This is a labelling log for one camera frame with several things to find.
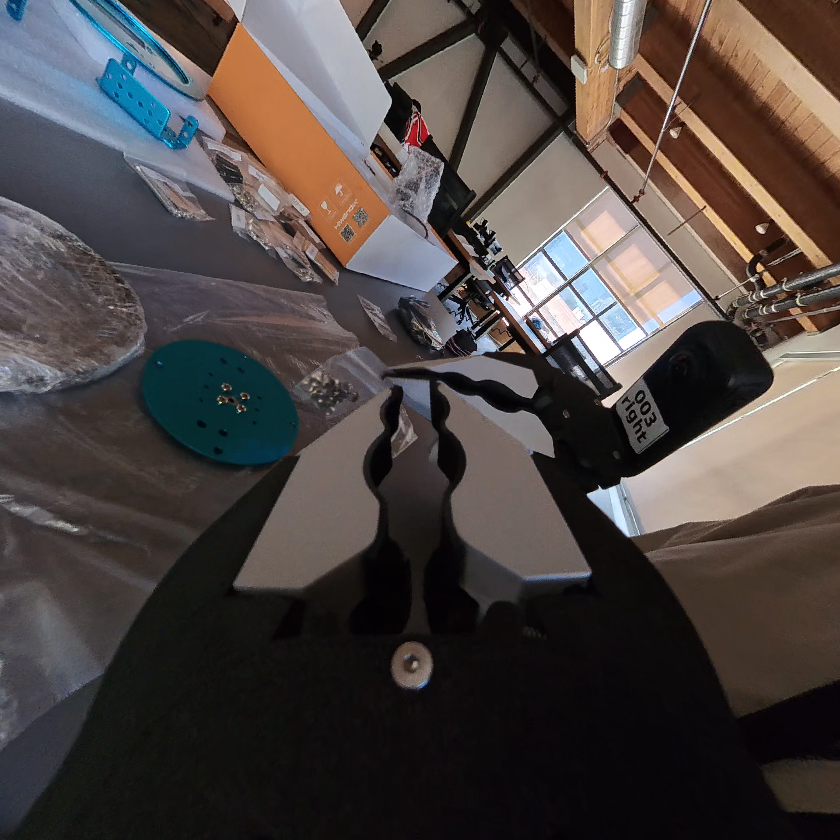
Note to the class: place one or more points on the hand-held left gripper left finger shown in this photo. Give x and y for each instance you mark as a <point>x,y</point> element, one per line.
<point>308,518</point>

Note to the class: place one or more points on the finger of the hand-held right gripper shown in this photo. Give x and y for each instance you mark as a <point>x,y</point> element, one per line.
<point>525,426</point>
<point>512,371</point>

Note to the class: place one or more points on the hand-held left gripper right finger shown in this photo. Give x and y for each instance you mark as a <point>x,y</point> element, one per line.
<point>518,518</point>

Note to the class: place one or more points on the small clear screw bag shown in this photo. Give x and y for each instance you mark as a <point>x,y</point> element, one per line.
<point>328,387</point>

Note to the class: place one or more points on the blue round metal disc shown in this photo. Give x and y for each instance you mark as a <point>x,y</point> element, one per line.
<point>197,420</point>

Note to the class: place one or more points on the orange and white cardboard box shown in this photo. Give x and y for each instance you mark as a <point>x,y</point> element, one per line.
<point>282,118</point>

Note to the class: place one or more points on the wood-edged office desk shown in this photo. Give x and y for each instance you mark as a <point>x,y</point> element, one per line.
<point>499,302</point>

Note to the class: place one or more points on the black striped bundle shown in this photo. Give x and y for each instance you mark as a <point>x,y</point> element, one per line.
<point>463,344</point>

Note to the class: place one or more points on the dark crinkled plastic bag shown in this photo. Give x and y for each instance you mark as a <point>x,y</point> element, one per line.
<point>420,321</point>

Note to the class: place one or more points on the black ceiling pipe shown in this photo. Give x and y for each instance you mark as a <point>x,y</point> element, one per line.
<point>794,303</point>
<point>787,282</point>

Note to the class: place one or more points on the far grid window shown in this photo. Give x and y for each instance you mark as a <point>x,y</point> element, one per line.
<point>610,282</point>

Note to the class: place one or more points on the single clear hardware bag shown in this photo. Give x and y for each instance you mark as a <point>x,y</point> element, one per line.
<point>377,318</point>

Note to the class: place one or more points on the clear plastic bag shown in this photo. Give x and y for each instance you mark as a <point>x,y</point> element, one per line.
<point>98,525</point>

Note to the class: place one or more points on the bubble wrap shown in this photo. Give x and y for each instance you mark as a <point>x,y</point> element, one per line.
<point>417,180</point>

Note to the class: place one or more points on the red and black bag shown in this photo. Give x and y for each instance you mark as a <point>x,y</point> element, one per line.
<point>410,124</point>

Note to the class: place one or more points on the pile of small screw bags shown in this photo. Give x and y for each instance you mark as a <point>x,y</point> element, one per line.
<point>262,210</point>

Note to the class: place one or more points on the white foam sheet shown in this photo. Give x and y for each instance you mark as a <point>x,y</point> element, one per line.
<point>39,65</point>

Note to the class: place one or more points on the silver flexible duct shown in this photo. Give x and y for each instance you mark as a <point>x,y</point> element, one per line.
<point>627,33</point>

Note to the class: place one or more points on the wide blue perforated bracket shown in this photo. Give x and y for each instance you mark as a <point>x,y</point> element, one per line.
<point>138,98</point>

